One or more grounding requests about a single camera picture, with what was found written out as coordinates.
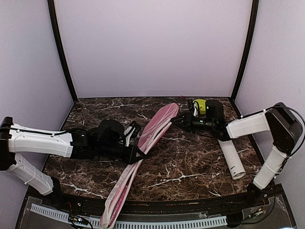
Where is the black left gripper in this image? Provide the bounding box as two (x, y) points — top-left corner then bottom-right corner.
(97, 142), (146, 166)

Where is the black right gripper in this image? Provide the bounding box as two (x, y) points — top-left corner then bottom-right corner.
(172, 111), (216, 134)

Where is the pink racket bag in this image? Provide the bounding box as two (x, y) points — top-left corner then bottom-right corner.
(100, 103), (179, 229)

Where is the white shuttlecock tube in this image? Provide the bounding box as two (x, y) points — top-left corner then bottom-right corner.
(218, 140), (245, 180)

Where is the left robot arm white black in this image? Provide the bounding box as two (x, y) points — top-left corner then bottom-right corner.
(0, 116), (145, 208)

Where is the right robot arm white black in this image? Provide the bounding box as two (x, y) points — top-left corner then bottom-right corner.
(172, 100), (305, 207)

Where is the green plastic bowl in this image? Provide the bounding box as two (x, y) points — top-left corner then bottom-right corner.
(193, 99), (206, 116)

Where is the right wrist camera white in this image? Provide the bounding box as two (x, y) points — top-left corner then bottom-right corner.
(187, 99), (205, 117)

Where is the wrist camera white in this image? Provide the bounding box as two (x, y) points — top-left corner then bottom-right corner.
(123, 121), (142, 146)
(187, 99), (205, 117)

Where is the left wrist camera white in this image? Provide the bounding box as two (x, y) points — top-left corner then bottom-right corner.
(123, 121), (142, 146)

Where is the grey cable duct front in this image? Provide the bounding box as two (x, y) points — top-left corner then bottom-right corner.
(30, 204), (227, 229)

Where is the black frame post right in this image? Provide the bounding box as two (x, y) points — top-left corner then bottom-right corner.
(230, 0), (259, 103)

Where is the black frame post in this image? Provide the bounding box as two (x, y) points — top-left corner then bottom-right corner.
(230, 0), (259, 103)
(47, 0), (78, 103)

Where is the black frame post left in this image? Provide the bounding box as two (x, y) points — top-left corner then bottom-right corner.
(47, 0), (78, 103)

